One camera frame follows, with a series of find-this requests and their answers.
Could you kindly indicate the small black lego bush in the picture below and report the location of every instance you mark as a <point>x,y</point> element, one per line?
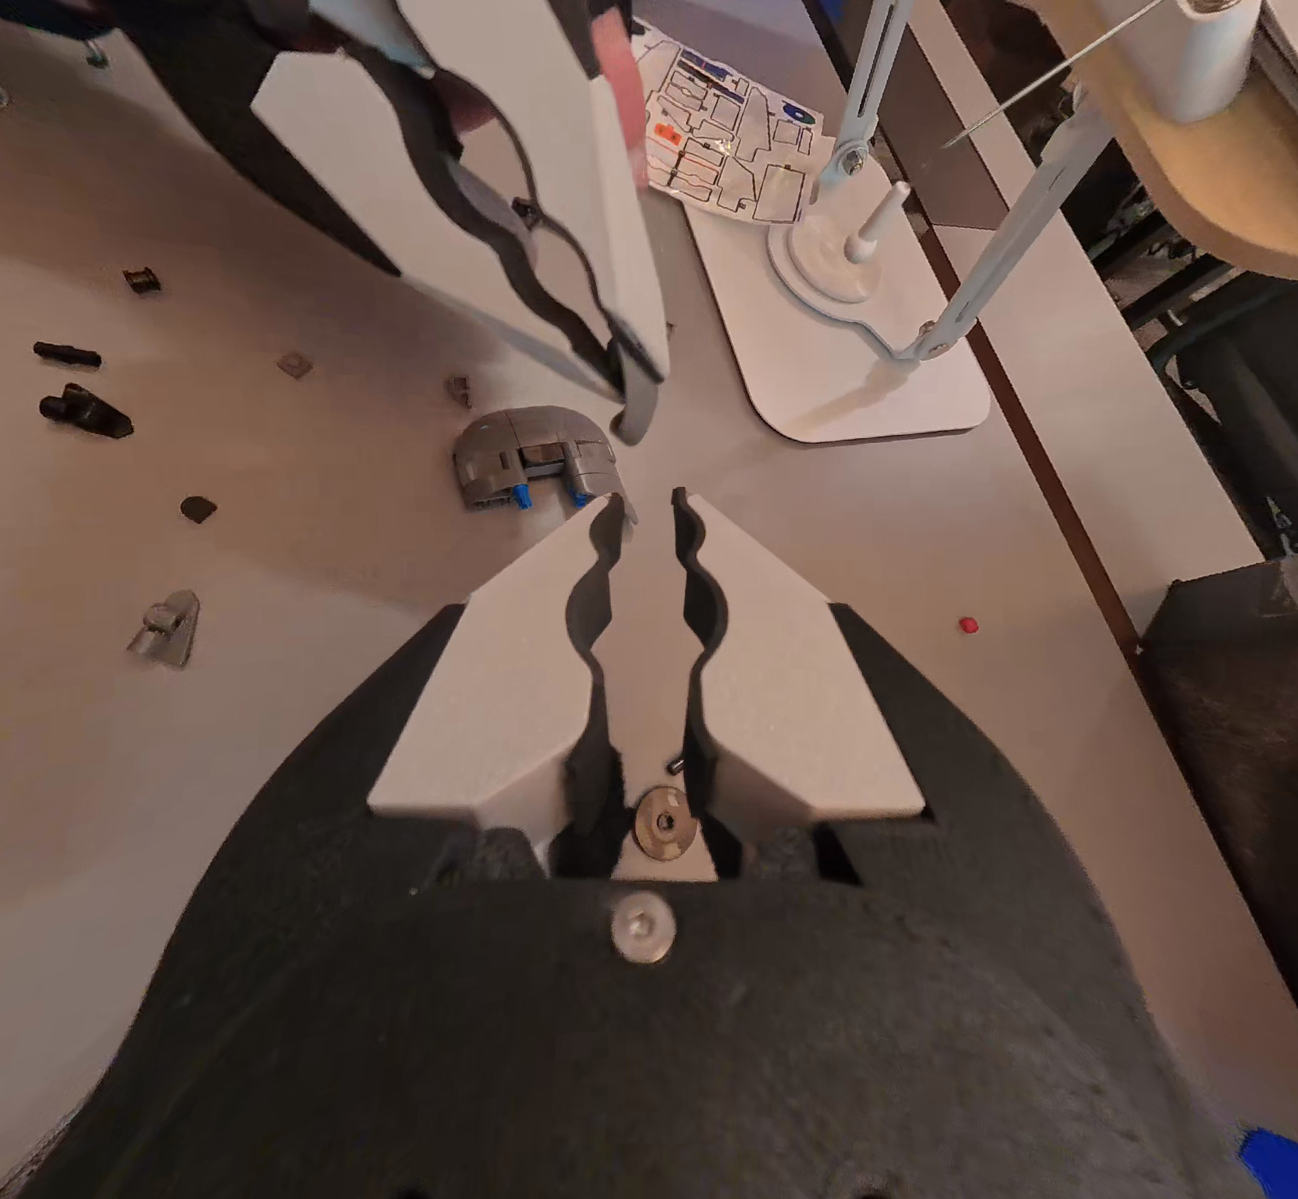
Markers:
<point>143,281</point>

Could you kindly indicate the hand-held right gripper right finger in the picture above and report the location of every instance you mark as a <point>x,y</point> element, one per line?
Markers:
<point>811,702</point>

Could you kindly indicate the black lego wedge with clip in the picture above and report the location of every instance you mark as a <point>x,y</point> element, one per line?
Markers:
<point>86,413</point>

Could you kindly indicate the black rounded lego tile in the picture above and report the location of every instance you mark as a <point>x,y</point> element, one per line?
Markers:
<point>198,509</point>

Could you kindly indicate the dark brown box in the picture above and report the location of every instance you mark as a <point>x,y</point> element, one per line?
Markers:
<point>1227,732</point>

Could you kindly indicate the grey lego wedge with clip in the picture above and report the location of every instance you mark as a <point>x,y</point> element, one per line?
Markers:
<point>168,629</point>

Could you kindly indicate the dark furniture frame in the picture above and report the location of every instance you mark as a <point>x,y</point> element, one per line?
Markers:
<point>1238,387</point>

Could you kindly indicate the grey square lego plate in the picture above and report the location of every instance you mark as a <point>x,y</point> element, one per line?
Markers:
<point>295,365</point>

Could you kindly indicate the lego sticker sheet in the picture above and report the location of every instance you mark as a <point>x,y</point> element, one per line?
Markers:
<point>731,104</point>

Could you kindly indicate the long black lego pin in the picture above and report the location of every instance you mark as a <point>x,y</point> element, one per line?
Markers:
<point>67,354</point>

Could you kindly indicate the grey lego helmet assembly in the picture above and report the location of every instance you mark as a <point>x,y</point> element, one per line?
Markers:
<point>507,438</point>

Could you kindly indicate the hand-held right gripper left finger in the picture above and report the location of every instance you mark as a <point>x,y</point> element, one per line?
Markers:
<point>477,702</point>

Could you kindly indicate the grey curved lego piece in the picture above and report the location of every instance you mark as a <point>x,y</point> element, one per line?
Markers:
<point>637,417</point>

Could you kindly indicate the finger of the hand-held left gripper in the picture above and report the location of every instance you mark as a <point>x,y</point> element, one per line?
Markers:
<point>547,134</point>
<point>386,195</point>

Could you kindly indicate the person's left hand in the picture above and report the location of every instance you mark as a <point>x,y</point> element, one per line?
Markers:
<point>621,73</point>

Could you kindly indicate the white book stand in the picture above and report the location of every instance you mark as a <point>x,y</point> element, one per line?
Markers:
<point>811,377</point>

